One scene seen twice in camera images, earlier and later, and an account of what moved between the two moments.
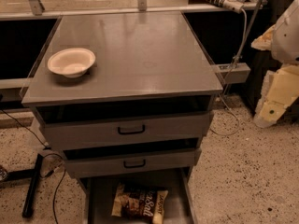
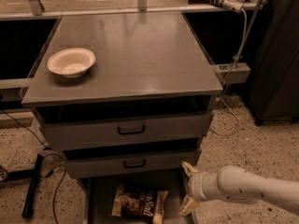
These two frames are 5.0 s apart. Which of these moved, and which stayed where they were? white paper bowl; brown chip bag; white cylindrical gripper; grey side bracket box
Moved: white cylindrical gripper
Stayed: white paper bowl; grey side bracket box; brown chip bag
